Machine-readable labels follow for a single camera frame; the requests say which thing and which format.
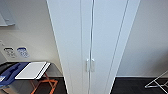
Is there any white wardrobe door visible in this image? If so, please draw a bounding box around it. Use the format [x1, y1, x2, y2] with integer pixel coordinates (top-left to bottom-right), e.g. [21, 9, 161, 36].
[88, 0, 129, 94]
[45, 0, 94, 94]

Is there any white door handle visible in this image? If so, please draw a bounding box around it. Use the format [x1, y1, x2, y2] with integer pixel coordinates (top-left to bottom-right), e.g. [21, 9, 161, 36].
[85, 58, 90, 73]
[90, 58, 96, 73]

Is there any blue white wall sign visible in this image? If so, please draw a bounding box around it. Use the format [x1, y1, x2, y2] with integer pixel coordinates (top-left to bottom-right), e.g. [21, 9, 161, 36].
[16, 46, 31, 59]

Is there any white drying rack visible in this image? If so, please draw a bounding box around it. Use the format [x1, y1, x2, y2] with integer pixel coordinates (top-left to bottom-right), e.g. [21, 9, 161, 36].
[144, 69, 168, 90]

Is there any white wardrobe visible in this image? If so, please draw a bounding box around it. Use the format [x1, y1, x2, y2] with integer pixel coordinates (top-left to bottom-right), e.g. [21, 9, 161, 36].
[45, 0, 142, 94]

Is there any grey wall box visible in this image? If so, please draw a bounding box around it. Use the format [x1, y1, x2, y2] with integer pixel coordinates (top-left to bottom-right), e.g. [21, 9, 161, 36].
[0, 6, 17, 28]

